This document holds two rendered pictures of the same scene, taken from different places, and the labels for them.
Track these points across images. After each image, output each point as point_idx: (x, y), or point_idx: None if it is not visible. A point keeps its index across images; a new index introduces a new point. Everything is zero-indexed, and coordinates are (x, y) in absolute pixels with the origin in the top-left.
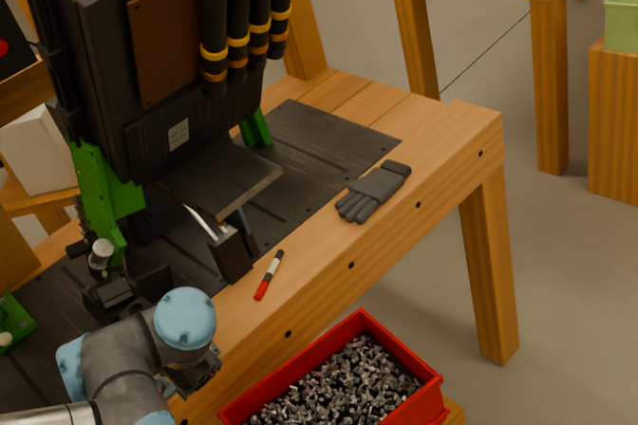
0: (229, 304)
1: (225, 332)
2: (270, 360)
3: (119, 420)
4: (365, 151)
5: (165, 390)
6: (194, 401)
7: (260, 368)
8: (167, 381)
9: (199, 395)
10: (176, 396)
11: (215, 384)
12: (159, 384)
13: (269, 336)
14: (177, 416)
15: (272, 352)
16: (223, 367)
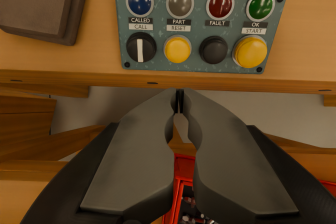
0: (332, 2)
1: (290, 43)
2: (277, 90)
3: None
4: None
5: (151, 60)
6: (177, 81)
7: (263, 89)
8: (163, 52)
9: (188, 81)
10: (160, 73)
11: (213, 83)
12: (146, 51)
13: (315, 86)
14: (147, 80)
15: (290, 89)
16: (240, 82)
